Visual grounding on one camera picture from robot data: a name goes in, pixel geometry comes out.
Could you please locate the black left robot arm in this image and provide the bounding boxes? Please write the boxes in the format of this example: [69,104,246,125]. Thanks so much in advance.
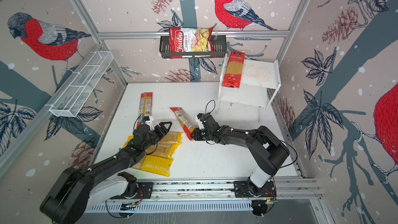
[39,121,172,224]

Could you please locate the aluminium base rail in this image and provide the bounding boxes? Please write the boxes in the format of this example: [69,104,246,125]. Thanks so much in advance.
[88,177,323,206]

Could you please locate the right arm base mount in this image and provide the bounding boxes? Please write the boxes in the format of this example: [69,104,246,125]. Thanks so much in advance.
[231,179,276,199]

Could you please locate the red cassava chips bag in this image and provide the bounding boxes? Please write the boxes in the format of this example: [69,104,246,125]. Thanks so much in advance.
[169,27,214,53]

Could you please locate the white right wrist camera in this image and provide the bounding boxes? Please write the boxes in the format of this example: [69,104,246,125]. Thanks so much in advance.
[195,113,205,130]

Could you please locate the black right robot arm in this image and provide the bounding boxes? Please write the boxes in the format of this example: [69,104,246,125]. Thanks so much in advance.
[191,113,290,192]

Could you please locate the yellow pasta bag top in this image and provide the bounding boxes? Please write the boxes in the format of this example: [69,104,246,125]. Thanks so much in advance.
[158,131,183,145]

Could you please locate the red spaghetti bag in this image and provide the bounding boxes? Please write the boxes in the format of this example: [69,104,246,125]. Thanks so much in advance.
[137,92,153,126]
[222,51,245,88]
[170,107,195,141]

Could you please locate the white wire mesh basket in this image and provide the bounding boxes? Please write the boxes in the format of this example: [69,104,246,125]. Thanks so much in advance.
[49,51,114,117]

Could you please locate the black wall basket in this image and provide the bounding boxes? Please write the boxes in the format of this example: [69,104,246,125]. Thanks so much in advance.
[159,35,228,59]

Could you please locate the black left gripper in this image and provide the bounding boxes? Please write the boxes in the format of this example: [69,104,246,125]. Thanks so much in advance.
[142,121,173,151]

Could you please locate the yellow Pastatime pasta bag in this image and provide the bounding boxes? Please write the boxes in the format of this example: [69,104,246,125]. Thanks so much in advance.
[131,151,173,177]

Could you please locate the white two-tier shelf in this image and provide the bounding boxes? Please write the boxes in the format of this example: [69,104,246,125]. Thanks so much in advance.
[216,57,282,121]

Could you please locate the yellow pasta bag middle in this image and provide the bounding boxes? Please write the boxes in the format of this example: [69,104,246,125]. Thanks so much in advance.
[146,144,179,159]

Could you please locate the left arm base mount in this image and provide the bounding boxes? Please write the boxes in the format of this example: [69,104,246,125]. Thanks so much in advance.
[111,182,153,201]

